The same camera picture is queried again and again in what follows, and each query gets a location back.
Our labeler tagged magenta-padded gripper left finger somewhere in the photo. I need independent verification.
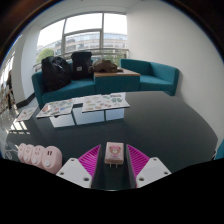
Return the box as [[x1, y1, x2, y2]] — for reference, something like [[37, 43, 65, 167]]
[[55, 143, 108, 190]]

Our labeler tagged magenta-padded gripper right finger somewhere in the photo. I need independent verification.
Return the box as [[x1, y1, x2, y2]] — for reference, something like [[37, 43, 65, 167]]
[[124, 143, 173, 189]]

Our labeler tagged pink charger block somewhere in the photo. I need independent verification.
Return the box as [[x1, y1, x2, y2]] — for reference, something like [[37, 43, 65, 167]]
[[103, 141, 125, 168]]

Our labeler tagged pink power strip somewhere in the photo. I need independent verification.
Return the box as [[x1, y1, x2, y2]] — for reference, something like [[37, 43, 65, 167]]
[[16, 142, 64, 175]]

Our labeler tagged long teal sofa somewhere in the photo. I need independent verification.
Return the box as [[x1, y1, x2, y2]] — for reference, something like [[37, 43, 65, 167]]
[[31, 61, 98, 110]]

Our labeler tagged teal armchair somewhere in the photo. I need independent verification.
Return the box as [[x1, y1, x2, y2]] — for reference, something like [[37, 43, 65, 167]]
[[119, 58, 181, 97]]

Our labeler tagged large black backpack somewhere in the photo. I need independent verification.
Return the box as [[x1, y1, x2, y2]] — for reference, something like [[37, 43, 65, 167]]
[[40, 55, 72, 93]]

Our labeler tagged black backpack with label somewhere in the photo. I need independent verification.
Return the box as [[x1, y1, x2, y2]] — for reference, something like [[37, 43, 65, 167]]
[[70, 50, 94, 81]]

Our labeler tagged brown bag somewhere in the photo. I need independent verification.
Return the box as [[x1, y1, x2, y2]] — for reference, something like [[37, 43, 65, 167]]
[[88, 58, 125, 74]]

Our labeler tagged metal balcony railing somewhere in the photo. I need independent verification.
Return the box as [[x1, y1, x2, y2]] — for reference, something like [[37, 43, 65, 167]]
[[32, 47, 130, 73]]

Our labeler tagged large glass window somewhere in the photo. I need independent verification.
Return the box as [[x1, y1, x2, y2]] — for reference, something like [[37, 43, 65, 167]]
[[35, 12, 129, 73]]

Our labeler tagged white power strip cable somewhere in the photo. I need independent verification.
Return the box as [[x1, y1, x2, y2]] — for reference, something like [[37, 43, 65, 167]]
[[4, 141, 20, 160]]

